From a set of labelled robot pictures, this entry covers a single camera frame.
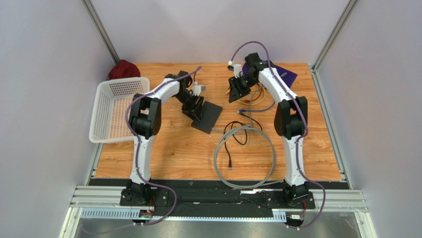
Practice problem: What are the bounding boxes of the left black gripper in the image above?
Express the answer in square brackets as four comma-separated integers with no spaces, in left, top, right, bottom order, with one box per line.
[174,91,205,122]

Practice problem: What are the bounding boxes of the orange network cable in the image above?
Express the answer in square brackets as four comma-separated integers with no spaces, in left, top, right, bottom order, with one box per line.
[242,85,264,104]

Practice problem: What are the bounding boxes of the black network switch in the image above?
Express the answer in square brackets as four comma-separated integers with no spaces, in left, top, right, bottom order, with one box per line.
[191,101,223,134]

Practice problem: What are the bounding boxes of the blue network cable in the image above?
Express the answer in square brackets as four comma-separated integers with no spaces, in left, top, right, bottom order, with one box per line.
[236,100,277,115]

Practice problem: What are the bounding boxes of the grey network cable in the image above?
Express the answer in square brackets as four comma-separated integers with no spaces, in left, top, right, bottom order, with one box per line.
[211,72,287,190]

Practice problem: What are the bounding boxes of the black network cable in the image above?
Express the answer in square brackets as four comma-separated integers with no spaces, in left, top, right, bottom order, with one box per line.
[223,120,264,171]

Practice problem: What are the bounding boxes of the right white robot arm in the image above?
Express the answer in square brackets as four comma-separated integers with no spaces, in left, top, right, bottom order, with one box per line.
[228,53,309,207]

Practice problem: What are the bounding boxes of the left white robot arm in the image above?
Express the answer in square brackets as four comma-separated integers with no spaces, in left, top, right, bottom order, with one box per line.
[120,71,204,206]

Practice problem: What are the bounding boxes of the purple cloth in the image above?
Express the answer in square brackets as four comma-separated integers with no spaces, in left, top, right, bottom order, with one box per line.
[242,62,297,88]

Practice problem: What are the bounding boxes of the dark red cloth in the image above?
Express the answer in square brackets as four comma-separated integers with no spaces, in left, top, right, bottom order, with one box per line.
[108,59,141,80]

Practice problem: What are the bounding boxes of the white plastic basket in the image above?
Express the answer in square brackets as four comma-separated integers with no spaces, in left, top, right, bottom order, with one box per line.
[89,77,150,144]

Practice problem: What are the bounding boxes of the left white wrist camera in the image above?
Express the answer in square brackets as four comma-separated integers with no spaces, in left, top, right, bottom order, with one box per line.
[191,81,207,96]

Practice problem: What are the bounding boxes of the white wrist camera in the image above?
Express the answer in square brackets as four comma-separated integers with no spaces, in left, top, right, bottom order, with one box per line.
[227,60,244,78]
[191,81,207,96]

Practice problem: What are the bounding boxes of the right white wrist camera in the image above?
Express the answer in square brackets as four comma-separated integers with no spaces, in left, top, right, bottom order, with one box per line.
[227,60,244,78]

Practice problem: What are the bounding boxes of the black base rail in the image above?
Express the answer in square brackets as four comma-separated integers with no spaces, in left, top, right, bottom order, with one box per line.
[119,179,316,219]

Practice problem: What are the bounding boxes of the aluminium frame rail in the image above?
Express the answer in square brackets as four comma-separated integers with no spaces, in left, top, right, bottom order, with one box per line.
[70,186,368,222]

